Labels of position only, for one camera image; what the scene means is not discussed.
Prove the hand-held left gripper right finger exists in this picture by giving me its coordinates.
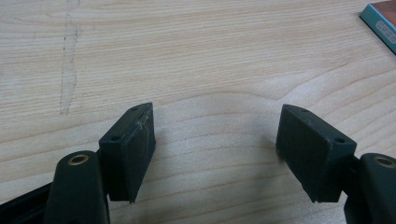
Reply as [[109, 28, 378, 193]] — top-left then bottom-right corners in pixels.
[[275, 104, 358, 203]]

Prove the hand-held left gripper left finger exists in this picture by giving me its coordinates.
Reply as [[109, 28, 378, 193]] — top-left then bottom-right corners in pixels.
[[98, 102, 157, 204]]

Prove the teal book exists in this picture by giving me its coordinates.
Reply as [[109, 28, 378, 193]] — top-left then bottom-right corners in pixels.
[[359, 0, 396, 56]]

